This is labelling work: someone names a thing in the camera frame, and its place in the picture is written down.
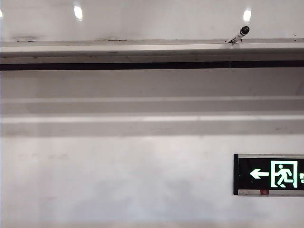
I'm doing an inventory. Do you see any white whiteboard marker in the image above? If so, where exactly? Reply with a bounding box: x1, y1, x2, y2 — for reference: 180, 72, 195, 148
225, 25, 251, 45

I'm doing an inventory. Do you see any aluminium whiteboard tray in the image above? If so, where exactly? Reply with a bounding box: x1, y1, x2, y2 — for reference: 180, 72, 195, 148
0, 38, 304, 71

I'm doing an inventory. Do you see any whiteboard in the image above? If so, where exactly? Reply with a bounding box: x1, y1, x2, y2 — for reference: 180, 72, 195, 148
0, 0, 304, 43

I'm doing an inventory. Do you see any green black exit sign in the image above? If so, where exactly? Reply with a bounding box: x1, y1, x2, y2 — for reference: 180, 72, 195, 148
233, 153, 304, 197

